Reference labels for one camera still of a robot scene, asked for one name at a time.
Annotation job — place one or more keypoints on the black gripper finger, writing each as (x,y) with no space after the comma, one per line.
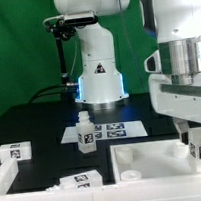
(182,127)

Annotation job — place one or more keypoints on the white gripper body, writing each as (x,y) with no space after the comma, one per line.
(176,100)

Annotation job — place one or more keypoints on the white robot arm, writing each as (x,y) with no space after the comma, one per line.
(174,67)

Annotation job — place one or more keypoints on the white sheet with markers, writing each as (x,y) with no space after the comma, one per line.
(108,131)

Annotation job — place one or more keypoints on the white U-shaped fence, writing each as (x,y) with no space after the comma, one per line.
(174,188)

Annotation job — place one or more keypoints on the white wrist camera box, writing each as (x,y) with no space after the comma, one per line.
(153,63)

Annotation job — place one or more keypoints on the black camera on stand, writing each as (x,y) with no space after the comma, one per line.
(63,27)

